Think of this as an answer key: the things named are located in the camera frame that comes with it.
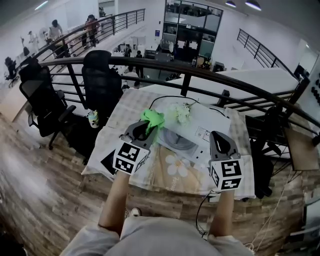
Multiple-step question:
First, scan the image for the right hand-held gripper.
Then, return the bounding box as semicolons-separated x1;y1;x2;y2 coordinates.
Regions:
208;130;245;192

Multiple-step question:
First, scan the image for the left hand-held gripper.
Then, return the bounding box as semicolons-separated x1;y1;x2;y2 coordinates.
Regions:
112;120;159;175

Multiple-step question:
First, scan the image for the green cloth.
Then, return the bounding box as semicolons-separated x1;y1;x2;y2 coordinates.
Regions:
139;108;166;145

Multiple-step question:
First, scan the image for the person's right forearm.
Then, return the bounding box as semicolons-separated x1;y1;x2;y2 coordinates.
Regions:
208;189;236;237

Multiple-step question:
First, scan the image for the person's left forearm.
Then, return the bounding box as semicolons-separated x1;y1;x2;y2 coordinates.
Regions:
98;171;132;236

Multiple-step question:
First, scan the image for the white microwave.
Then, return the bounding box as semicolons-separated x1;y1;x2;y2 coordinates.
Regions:
99;101;232;176

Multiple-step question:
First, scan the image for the beige daisy print mat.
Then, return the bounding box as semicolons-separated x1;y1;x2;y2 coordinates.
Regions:
147;144;210;193

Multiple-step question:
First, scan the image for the white flower bouquet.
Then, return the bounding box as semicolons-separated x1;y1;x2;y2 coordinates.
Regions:
167;99;200;126

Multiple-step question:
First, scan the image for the small pastel toy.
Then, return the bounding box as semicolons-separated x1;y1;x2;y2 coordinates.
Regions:
86;109;100;129

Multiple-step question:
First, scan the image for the black mesh office chair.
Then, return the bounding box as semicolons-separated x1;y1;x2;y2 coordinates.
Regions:
81;49;124;126
18;58;77;151

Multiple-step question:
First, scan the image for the black curved railing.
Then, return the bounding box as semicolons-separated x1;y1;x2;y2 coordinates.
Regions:
18;56;320;146

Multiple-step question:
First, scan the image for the brown wooden side table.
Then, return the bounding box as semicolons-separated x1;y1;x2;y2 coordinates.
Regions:
283;127;320;172

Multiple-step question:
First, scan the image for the white panel with black knobs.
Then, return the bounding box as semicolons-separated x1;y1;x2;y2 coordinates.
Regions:
297;72;320;121

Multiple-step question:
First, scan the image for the person's white shirt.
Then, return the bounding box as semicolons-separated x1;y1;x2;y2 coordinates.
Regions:
59;216;253;256

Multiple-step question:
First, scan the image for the black balcony railing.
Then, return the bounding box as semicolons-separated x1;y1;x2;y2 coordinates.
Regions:
32;8;146;63
236;28;300;81

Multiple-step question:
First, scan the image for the white equipment stack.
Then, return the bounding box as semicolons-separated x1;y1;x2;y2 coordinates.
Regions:
302;194;320;241

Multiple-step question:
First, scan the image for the thin black cable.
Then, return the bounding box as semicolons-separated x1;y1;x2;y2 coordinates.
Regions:
148;94;228;118

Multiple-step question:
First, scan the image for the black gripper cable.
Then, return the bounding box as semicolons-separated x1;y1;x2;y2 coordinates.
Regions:
195;189;221;238

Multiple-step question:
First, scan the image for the white floor cable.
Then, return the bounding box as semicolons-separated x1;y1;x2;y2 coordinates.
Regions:
246;169;295;252

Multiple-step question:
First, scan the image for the black framed glass wall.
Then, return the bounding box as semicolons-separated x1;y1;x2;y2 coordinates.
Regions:
162;0;224;63

